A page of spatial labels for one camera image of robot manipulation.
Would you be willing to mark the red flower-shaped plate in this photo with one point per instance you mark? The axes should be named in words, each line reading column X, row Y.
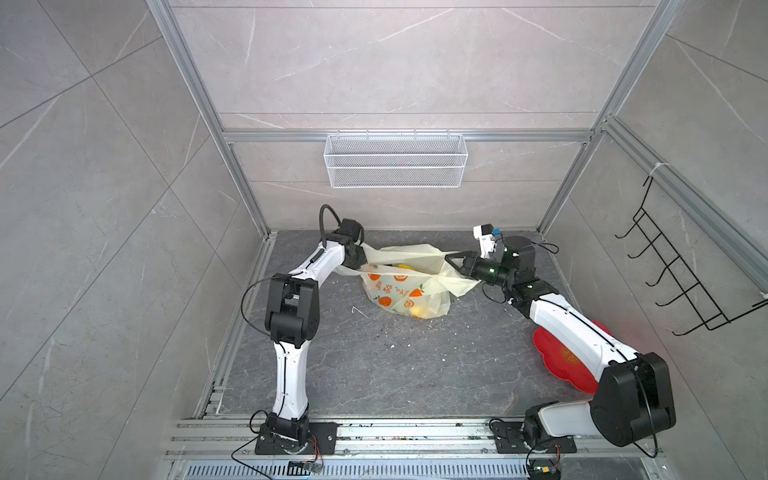
column 559, row 360

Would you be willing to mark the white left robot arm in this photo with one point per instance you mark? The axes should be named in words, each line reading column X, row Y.
column 292, row 319

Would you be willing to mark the black wire hook rack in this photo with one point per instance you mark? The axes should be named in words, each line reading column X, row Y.
column 709, row 315

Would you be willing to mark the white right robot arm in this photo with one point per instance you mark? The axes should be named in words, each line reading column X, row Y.
column 633, row 398

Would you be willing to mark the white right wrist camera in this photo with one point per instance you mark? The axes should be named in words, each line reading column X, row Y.
column 490, row 240

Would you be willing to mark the white wire mesh basket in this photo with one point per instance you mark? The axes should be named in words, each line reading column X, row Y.
column 356, row 161

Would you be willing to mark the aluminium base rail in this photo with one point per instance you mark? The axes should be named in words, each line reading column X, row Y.
column 388, row 448

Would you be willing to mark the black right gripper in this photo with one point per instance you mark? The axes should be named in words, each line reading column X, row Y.
column 448, row 256

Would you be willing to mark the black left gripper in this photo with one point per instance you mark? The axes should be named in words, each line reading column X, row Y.
column 362, row 257

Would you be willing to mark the cream printed plastic bag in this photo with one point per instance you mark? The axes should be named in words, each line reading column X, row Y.
column 423, row 294

